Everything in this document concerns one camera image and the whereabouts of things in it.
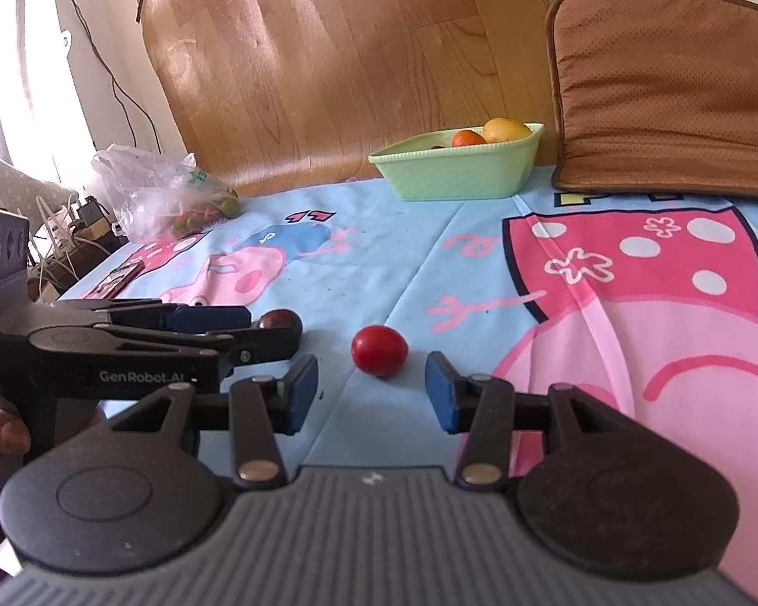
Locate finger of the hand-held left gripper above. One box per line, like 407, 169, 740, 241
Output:
49, 298, 254, 333
93, 325, 303, 382

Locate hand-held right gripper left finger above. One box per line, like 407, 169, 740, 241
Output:
110, 355, 320, 491

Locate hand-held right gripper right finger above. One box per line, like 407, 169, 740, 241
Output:
423, 351, 615, 491

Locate dark purple cherry tomato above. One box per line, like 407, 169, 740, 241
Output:
255, 308, 303, 331

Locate light green plastic basin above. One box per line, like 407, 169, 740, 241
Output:
368, 122, 546, 202

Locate person's left hand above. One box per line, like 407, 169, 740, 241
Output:
0, 393, 34, 509

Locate smartphone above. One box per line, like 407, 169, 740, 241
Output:
93, 263, 146, 298

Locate bagged small tomatoes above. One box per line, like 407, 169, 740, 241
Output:
167, 192, 241, 237

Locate white power strip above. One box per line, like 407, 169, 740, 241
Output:
36, 194, 80, 248

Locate clear plastic bag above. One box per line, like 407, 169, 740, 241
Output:
91, 144, 242, 244

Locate black power adapter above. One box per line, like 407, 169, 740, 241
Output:
78, 198, 110, 229

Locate printed cartoon blanket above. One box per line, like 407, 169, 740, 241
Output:
0, 164, 758, 604

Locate white dotted cloth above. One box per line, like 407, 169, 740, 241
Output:
0, 144, 80, 219

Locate yellow citrus fruit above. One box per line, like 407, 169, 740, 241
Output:
482, 117, 534, 144

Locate wood-pattern vinyl sheet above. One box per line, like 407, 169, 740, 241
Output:
137, 0, 560, 200

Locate brown seat cushion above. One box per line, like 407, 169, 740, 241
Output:
544, 0, 758, 200

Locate black wall cable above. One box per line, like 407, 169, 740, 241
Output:
38, 0, 160, 154

